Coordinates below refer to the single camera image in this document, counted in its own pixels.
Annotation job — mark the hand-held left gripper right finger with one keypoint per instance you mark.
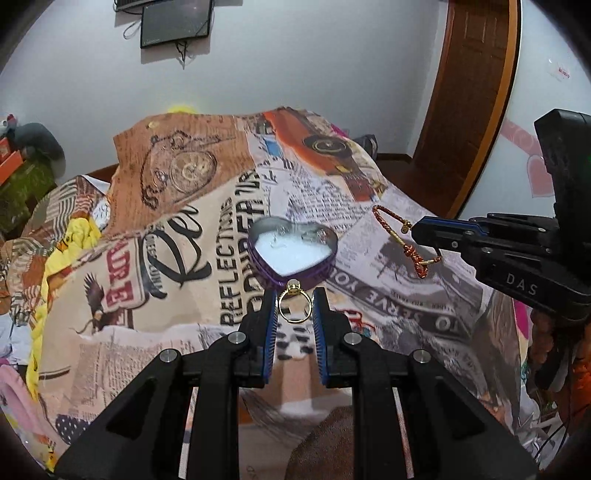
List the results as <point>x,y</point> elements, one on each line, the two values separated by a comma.
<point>319,333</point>

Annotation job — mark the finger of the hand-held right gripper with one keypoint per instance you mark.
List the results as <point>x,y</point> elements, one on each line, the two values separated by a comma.
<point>443,233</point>

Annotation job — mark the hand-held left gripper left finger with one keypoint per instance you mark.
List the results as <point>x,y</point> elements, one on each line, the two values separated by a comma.
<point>269,333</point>

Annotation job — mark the purple heart-shaped tin box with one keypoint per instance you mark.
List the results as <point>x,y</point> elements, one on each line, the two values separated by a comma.
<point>291,251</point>

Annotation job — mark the printed newspaper-pattern blanket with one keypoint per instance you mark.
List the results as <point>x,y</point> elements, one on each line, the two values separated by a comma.
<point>258,258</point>

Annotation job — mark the wooden door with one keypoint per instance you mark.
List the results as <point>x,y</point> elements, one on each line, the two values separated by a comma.
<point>466,92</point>

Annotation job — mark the grey plush toy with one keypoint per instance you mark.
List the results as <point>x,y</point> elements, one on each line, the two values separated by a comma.
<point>39,141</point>

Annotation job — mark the orange box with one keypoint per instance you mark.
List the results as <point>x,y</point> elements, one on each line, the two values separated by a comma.
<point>10,157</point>

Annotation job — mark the black wall monitor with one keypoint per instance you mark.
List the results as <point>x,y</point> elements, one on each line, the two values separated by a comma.
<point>176,21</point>

